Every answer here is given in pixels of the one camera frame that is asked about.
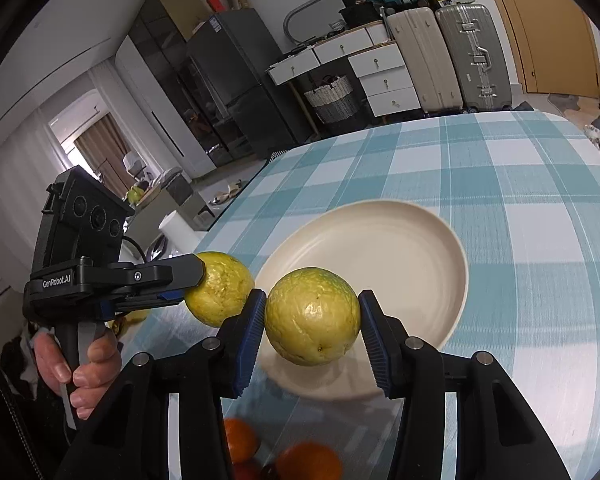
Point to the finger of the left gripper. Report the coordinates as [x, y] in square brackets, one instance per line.
[156, 284]

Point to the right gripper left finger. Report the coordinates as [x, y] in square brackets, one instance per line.
[217, 368]

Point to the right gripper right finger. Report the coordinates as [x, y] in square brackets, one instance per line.
[406, 367]

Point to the orange tangerine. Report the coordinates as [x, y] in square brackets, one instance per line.
[242, 441]
[308, 460]

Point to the yellow-green guava fruit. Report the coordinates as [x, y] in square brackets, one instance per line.
[312, 317]

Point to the person's left hand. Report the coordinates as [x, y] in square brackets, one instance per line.
[91, 379]

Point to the cream round plate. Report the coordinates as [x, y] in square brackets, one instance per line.
[411, 260]

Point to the teal plaid tablecloth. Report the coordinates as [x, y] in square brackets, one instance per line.
[507, 259]

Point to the dark glass wardrobe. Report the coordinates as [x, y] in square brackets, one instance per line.
[177, 97]

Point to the black refrigerator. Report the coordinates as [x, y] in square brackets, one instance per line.
[233, 51]

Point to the woven laundry basket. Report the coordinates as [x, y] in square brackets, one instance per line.
[334, 101]

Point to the white drawer desk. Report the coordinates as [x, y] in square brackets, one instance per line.
[375, 59]

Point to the oval framed mirror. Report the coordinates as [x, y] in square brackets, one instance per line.
[313, 19]

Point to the silver hard suitcase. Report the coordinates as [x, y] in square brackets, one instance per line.
[477, 56]

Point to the beige hard suitcase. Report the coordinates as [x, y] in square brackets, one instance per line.
[427, 58]

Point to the yellow wooden door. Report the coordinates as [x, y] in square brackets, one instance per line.
[553, 46]

